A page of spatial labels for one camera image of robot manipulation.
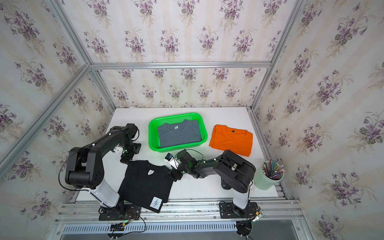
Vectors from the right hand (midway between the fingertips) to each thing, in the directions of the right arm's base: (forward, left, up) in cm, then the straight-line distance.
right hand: (171, 171), depth 87 cm
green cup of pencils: (-3, -54, +9) cm, 54 cm away
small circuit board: (-27, +23, -2) cm, 36 cm away
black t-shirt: (-8, +13, 0) cm, 15 cm away
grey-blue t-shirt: (+27, -9, +2) cm, 29 cm away
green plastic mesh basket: (+31, +14, +7) cm, 35 cm away
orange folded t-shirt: (+24, -38, -1) cm, 45 cm away
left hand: (+7, +19, +4) cm, 21 cm away
